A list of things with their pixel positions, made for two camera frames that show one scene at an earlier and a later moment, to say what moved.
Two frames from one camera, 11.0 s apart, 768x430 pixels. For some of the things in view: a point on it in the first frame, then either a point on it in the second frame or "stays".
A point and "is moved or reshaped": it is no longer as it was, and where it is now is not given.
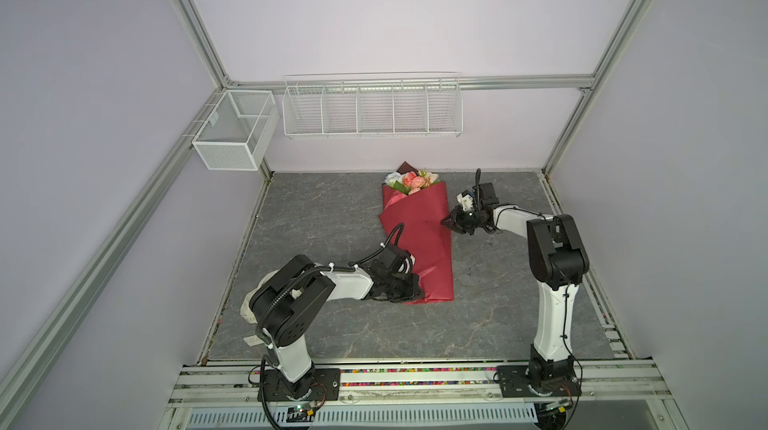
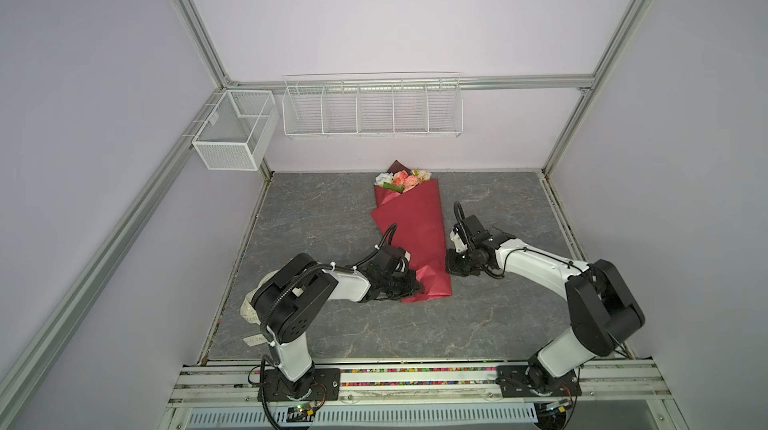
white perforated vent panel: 431,417 stays
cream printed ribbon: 249,314 stays
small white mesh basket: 237,133 stays
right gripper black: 454,222 to 451,268
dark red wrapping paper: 422,214 is moved or reshaped
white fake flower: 393,177 is moved or reshaped
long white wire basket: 373,104 stays
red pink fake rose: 413,181 is moved or reshaped
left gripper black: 412,289 stays
